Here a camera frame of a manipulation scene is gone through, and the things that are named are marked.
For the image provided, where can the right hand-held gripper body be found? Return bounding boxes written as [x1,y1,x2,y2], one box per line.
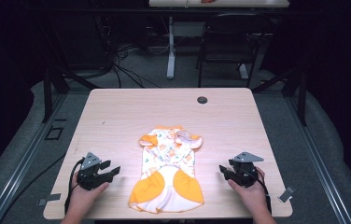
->
[223,151,265,189]

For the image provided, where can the aluminium floor rail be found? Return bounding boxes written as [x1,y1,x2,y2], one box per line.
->
[285,96,351,224]
[0,92,69,224]

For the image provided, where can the black floor cables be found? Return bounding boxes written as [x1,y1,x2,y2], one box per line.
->
[67,43,162,90]

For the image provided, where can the person's right hand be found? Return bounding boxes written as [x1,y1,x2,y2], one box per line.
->
[227,167,271,216]

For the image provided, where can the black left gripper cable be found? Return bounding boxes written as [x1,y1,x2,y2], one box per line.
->
[63,158,86,215]

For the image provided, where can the black metal stand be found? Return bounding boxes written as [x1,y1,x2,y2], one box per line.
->
[41,18,100,123]
[251,63,308,127]

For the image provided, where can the grey tape strip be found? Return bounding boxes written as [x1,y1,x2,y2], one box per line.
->
[277,186,296,203]
[36,192,63,207]

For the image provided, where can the orange and white baby garment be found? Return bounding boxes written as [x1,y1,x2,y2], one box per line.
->
[128,125,205,215]

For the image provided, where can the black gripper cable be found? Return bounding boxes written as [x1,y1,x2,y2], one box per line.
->
[256,169,273,215]
[63,158,86,215]

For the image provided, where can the black folding chair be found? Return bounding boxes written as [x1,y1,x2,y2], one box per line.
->
[195,12,272,89]

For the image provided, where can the person's left hand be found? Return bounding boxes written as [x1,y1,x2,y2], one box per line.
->
[70,173,110,215]

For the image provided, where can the white table leg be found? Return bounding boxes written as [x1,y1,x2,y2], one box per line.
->
[166,16,176,80]

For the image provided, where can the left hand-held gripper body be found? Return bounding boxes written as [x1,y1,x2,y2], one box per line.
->
[76,151,115,191]

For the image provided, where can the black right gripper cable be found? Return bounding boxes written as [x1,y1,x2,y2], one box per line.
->
[256,169,273,215]

